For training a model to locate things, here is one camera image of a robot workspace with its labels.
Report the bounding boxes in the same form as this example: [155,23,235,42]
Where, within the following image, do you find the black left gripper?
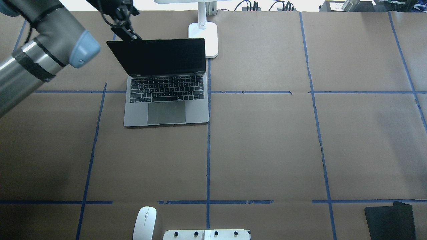
[87,0,142,42]

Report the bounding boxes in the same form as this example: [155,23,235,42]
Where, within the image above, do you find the grey laptop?
[106,38,209,127]

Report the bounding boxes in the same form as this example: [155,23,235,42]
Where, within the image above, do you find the white computer mouse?
[132,206,157,240]

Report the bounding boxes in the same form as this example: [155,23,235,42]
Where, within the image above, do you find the black mouse pad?
[364,201,417,240]

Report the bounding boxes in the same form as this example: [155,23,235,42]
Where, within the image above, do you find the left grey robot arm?
[0,0,101,116]

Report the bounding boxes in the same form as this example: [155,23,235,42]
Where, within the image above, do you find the white desk lamp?
[155,0,220,59]

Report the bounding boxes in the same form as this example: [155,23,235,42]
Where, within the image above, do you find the grey box at table edge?
[319,0,377,12]

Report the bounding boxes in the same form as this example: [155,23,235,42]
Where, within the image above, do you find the black cables at table edge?
[234,0,296,12]

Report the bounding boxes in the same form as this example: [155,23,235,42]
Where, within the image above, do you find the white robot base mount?
[163,229,251,240]

